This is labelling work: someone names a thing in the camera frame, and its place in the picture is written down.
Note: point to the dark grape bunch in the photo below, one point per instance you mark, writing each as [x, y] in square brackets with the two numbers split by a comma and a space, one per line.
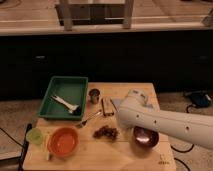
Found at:
[106, 131]

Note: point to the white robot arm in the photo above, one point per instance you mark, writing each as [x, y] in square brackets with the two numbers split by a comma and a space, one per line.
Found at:
[193, 128]

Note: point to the dark brown bowl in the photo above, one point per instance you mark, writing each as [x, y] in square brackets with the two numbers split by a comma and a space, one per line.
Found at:
[144, 137]

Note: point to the orange red bowl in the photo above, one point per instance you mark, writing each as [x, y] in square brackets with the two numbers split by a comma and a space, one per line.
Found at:
[63, 142]

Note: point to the small metal cup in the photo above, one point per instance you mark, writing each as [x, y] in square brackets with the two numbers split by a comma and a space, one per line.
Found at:
[94, 95]

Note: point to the light blue cloth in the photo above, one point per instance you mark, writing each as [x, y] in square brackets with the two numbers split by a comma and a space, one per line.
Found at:
[117, 103]

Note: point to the white brush in tray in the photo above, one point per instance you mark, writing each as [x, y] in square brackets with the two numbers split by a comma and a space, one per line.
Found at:
[72, 108]

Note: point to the green plastic tray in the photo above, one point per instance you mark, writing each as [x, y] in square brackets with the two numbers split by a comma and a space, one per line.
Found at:
[71, 89]

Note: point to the light green plastic cup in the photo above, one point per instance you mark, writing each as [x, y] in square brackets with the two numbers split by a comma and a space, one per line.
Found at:
[34, 136]

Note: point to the blue black floor device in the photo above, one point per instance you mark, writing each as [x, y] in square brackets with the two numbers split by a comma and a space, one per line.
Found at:
[199, 99]

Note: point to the white wooden chair frame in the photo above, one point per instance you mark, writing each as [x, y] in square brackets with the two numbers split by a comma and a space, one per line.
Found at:
[73, 13]

